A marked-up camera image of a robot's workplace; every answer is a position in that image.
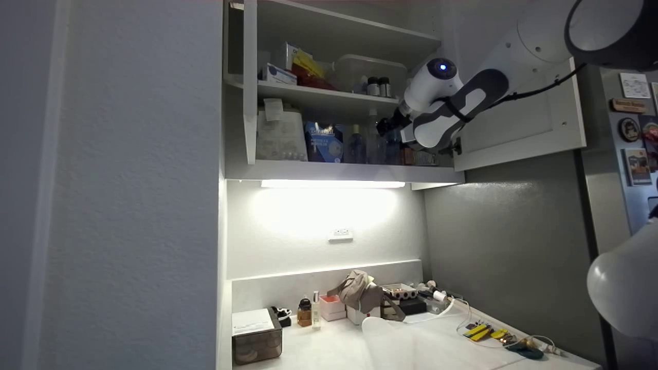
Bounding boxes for grey refrigerator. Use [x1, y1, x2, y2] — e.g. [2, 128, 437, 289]
[579, 63, 658, 370]

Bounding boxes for dark small box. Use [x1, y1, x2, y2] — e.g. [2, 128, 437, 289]
[379, 294, 408, 324]

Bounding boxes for white card magnet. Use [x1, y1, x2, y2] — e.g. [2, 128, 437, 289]
[620, 72, 652, 100]

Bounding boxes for black jars tray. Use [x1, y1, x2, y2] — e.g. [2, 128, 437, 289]
[398, 283, 432, 317]

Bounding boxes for round dark magnet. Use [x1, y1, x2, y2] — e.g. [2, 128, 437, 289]
[617, 115, 643, 144]

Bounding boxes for clear plastic container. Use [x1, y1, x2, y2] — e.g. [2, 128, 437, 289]
[331, 53, 412, 94]

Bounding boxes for crumpled beige cloth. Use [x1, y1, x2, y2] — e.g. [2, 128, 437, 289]
[327, 270, 387, 327]

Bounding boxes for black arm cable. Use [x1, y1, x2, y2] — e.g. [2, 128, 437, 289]
[506, 63, 586, 105]

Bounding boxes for blue handled pliers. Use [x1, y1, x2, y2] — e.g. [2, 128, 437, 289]
[506, 337, 547, 362]

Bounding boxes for yellow and red box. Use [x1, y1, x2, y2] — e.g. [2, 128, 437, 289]
[287, 44, 333, 91]

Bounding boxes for amber bottle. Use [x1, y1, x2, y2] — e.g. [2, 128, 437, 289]
[297, 296, 315, 330]

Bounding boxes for pink box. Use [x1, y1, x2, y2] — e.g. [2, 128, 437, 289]
[320, 294, 347, 324]

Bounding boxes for white cabinet door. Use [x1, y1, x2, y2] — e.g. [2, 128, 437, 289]
[438, 0, 588, 173]

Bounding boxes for white paper package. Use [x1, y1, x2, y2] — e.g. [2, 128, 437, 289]
[256, 99, 309, 165]

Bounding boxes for white wall cabinet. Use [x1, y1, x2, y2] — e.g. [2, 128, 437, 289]
[223, 0, 469, 185]

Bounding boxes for small white blue box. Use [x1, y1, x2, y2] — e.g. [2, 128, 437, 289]
[259, 61, 298, 88]

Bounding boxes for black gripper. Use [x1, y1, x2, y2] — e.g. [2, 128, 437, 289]
[375, 100, 419, 144]

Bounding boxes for brown bar magnet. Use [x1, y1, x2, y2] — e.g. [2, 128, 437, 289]
[609, 96, 652, 115]

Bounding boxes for brown box white lid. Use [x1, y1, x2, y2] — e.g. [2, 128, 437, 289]
[231, 307, 285, 367]

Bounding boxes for blue bottle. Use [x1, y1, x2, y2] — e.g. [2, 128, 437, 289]
[345, 122, 366, 165]

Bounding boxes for under-cabinet light strip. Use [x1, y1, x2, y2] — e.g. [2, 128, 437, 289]
[258, 180, 408, 192]

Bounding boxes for yellow handled tool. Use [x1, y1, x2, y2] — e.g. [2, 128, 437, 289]
[463, 321, 496, 344]

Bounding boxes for picture magnet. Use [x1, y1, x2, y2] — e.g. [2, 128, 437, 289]
[624, 148, 654, 187]

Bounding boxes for small black device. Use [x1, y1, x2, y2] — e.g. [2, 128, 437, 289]
[267, 304, 295, 330]

